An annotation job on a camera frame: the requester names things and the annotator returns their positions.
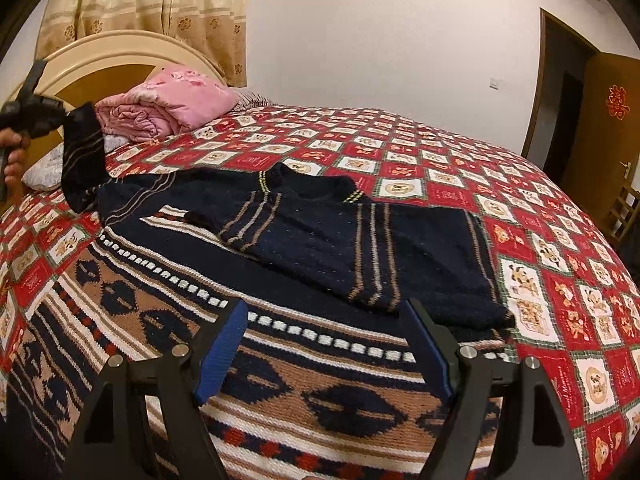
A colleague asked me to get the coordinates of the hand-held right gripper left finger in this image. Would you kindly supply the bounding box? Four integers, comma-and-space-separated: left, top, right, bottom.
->
62, 299, 250, 480

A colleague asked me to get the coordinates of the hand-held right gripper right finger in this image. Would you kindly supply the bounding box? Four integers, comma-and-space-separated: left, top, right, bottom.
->
398, 298, 588, 480

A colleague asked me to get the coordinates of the navy striped knit sweater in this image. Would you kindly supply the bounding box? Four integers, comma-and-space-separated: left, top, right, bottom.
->
61, 101, 517, 331

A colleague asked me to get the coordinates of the person's left hand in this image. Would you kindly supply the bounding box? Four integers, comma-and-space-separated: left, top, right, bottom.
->
0, 129, 27, 196

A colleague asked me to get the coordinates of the white patterned pillow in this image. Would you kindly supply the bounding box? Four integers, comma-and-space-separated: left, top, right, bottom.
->
22, 142, 126, 192

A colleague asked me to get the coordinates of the brown navy patterned knit blanket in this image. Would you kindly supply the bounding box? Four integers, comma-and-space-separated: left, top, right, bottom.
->
0, 205, 521, 480

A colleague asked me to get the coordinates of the cream wooden headboard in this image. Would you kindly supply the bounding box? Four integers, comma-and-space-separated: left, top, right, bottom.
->
0, 30, 226, 171

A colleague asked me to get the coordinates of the folded pink quilt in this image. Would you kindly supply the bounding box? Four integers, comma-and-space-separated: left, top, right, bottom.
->
94, 67, 240, 142

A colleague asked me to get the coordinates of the beige patterned curtain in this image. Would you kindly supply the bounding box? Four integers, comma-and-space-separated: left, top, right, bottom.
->
36, 0, 249, 88

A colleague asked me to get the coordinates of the red printed bedsheet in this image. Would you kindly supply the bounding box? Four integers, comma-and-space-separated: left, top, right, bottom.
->
0, 104, 640, 480

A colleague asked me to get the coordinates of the grey striped pillow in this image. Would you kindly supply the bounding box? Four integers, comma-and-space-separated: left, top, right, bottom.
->
227, 87, 278, 111

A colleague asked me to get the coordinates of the wooden slatted rack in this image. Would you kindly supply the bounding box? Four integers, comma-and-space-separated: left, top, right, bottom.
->
605, 182, 640, 242

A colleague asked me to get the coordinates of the brown wooden door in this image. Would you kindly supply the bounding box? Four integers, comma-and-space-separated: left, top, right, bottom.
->
565, 52, 640, 221

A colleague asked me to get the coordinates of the red paper door decoration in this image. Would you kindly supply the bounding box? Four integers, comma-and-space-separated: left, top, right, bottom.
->
605, 86, 629, 117

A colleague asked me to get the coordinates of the dark wooden door frame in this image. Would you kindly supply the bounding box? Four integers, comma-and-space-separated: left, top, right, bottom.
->
520, 7, 601, 181

